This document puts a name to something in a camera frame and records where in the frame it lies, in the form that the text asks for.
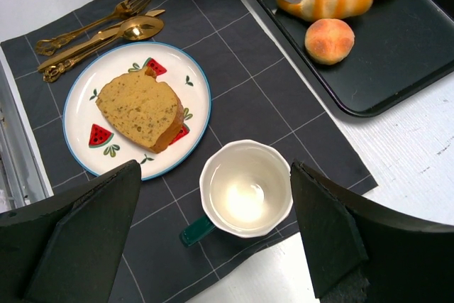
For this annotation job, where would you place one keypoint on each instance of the gold knife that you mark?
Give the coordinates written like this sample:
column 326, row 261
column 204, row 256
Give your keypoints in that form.
column 88, row 42

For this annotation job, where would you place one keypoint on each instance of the gold spoon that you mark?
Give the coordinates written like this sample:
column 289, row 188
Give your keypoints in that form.
column 106, row 42

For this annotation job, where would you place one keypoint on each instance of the small round bread bun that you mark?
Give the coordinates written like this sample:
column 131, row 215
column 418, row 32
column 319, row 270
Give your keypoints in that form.
column 329, row 40

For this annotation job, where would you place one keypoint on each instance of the dark grey checked placemat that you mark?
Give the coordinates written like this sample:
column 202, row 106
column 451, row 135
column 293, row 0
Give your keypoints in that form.
column 255, row 93

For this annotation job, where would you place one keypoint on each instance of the white watermelon pattern plate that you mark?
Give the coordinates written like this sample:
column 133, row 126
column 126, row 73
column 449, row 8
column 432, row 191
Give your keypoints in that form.
column 97, row 146

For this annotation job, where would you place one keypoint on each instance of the white and green mug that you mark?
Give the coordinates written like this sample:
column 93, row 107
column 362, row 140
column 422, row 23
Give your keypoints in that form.
column 245, row 191

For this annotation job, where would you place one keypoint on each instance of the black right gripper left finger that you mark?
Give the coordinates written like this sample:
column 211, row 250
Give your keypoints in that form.
column 67, row 248

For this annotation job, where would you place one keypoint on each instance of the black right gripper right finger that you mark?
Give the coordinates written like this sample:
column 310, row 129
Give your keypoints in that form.
column 360, row 251

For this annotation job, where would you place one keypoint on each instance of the aluminium table edge rail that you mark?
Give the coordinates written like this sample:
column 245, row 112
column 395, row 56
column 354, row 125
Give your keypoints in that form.
column 21, row 181

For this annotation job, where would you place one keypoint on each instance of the black baking tray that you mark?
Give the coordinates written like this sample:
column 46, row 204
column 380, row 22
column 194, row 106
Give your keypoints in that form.
column 401, row 46

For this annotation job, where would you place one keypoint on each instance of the striped croissant bread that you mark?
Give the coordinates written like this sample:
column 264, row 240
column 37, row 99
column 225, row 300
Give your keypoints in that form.
column 313, row 10

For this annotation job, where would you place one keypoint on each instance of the brown bread slice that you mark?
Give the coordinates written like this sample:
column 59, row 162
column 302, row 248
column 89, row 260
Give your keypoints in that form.
column 144, row 110

